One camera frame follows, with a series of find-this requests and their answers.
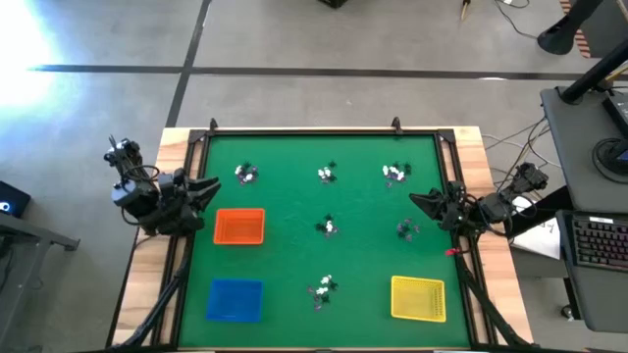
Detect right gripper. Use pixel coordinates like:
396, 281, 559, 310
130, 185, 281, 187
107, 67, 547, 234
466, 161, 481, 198
409, 180, 468, 230

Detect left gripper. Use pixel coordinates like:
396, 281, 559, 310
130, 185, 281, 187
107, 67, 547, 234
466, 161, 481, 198
157, 169, 222, 217

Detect orange plastic basket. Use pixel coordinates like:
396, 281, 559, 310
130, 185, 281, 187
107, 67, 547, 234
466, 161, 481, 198
213, 208, 267, 246

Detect yellow plastic basket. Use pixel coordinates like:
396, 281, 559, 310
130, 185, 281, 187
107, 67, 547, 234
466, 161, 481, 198
390, 275, 447, 324

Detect green table mat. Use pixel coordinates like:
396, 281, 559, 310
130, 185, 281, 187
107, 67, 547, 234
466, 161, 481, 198
177, 134, 472, 349

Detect black desk leg bar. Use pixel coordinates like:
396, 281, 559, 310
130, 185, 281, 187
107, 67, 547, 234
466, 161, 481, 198
504, 188, 573, 236

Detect white paper sheet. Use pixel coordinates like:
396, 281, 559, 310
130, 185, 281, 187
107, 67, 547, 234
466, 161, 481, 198
509, 194, 563, 261

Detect blue plastic basket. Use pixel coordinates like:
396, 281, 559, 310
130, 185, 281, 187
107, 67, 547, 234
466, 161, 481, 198
205, 278, 265, 325

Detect grey side desk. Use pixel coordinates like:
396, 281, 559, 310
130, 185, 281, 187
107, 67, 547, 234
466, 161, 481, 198
540, 85, 628, 213

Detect black backlit keyboard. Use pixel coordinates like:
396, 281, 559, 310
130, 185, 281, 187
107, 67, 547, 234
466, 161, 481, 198
571, 215, 628, 272

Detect black round monitor base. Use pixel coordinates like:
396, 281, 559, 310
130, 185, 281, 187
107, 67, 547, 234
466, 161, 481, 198
592, 136, 628, 177

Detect grey metal table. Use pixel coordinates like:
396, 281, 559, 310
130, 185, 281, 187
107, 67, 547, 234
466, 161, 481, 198
0, 211, 81, 353

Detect black box device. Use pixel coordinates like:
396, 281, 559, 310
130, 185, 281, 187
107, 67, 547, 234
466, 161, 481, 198
0, 179, 32, 220

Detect grey keyboard desk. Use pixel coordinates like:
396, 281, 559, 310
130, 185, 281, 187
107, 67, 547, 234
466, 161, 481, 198
556, 209, 628, 334

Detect black desk device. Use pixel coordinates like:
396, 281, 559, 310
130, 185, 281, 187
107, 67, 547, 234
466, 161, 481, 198
602, 90, 628, 139

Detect black slanted pole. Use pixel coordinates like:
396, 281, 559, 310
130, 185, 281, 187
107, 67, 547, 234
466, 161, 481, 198
560, 37, 628, 105

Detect black stand foot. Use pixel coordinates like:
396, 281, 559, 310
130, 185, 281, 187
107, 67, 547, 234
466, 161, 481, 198
537, 0, 605, 56

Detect orange black striped mat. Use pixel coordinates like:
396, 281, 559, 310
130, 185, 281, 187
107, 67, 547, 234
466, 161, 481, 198
558, 0, 593, 46

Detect dark grey cabinet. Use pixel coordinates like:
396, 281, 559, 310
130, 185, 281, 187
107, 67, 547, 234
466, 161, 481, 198
583, 0, 628, 59

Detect black floor cable bundle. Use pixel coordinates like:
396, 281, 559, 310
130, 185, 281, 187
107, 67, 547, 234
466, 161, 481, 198
482, 116, 563, 197

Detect black aluminium table frame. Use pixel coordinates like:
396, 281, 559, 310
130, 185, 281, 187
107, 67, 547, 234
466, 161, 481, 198
105, 117, 536, 353

